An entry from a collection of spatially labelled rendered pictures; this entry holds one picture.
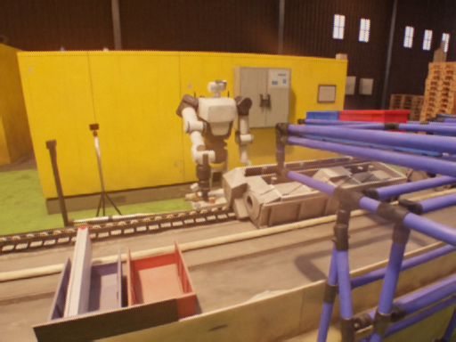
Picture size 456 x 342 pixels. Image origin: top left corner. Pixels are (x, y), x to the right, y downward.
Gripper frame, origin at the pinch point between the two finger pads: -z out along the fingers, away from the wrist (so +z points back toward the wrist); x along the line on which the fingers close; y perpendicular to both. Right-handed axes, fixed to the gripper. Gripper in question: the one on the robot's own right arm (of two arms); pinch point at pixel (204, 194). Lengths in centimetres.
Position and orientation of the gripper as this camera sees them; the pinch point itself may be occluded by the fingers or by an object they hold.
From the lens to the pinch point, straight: 167.2
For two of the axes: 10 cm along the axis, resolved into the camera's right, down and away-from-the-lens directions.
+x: 3.1, 2.9, -9.0
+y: 9.5, -1.0, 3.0
